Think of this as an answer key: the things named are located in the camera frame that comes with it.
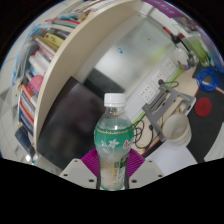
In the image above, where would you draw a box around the white wall socket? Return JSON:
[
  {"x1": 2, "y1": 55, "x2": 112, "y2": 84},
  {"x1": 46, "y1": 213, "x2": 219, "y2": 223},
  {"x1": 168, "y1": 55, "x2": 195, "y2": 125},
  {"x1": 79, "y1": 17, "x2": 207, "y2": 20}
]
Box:
[
  {"x1": 138, "y1": 83, "x2": 155, "y2": 100},
  {"x1": 163, "y1": 57, "x2": 178, "y2": 73},
  {"x1": 152, "y1": 69, "x2": 168, "y2": 86}
]

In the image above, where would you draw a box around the blue coiled cable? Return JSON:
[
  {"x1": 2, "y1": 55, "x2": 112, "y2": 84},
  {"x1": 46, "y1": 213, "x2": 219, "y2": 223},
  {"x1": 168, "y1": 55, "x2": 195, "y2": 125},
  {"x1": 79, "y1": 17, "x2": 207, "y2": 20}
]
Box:
[{"x1": 196, "y1": 65, "x2": 220, "y2": 93}]

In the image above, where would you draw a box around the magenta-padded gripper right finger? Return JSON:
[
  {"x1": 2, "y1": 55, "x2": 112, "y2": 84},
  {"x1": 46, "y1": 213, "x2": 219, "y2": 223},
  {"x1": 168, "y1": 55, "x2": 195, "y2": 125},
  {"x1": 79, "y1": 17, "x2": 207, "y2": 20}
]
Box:
[{"x1": 125, "y1": 148, "x2": 166, "y2": 190}]

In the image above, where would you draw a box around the plain white paper sheet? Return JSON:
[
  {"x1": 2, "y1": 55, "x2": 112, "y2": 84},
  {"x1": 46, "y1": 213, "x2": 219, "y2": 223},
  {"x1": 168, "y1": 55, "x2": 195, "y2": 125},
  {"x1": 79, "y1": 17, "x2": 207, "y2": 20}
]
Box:
[{"x1": 145, "y1": 141, "x2": 198, "y2": 176}]

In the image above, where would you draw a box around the black computer monitor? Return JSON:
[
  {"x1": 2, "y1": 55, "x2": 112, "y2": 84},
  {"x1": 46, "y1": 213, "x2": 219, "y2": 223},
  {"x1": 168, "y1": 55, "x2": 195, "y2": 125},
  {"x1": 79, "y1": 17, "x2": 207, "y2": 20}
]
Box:
[{"x1": 35, "y1": 76, "x2": 108, "y2": 161}]

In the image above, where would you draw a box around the grey metal laptop stand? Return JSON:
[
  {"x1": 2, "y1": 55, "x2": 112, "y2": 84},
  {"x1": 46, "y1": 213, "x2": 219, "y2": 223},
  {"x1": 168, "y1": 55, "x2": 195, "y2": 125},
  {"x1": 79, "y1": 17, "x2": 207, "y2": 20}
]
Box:
[{"x1": 142, "y1": 83, "x2": 197, "y2": 143}]

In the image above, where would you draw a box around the black cable bundle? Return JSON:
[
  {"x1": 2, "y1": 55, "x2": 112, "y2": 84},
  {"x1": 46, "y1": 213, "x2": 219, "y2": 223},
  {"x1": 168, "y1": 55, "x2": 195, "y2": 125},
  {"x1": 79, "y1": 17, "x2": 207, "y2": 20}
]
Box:
[{"x1": 132, "y1": 119, "x2": 155, "y2": 150}]

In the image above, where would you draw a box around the green-labelled clear drink bottle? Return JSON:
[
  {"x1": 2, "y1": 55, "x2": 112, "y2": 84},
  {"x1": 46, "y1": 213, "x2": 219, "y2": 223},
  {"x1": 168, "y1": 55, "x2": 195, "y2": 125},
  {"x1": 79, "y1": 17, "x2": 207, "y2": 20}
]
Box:
[{"x1": 93, "y1": 92, "x2": 135, "y2": 192}]

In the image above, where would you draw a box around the flat round red coaster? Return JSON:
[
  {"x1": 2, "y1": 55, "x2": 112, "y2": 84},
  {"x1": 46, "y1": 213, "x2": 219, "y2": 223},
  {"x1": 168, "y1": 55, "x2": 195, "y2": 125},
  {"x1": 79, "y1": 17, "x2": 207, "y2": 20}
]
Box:
[{"x1": 194, "y1": 96, "x2": 213, "y2": 118}]

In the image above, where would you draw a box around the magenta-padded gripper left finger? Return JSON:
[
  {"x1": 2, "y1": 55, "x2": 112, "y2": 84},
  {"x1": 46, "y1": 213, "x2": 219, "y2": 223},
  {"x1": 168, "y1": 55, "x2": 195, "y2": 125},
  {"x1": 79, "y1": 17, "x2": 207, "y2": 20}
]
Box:
[{"x1": 59, "y1": 148, "x2": 102, "y2": 190}]

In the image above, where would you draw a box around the black desk mat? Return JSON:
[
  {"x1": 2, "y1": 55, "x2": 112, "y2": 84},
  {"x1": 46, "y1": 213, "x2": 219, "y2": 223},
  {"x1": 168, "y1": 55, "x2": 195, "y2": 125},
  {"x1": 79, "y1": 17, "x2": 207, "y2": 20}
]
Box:
[{"x1": 188, "y1": 83, "x2": 224, "y2": 165}]

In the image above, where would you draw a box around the white patterned cup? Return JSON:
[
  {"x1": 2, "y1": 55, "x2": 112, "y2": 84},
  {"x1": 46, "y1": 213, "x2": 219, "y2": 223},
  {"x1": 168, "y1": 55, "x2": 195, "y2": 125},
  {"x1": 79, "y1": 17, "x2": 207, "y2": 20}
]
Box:
[{"x1": 161, "y1": 112, "x2": 193, "y2": 148}]

